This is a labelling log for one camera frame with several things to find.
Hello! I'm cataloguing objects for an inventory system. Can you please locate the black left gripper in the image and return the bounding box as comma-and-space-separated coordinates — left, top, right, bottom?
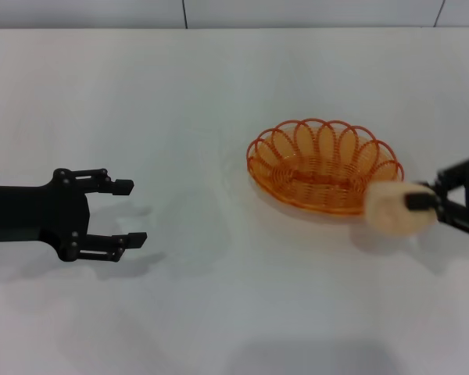
0, 167, 148, 264

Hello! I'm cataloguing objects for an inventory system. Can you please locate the pale round bread bun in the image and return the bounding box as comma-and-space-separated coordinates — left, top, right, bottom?
364, 180, 435, 238

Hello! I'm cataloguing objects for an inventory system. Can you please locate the orange wire basket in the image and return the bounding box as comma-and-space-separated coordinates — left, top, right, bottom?
245, 117, 406, 216

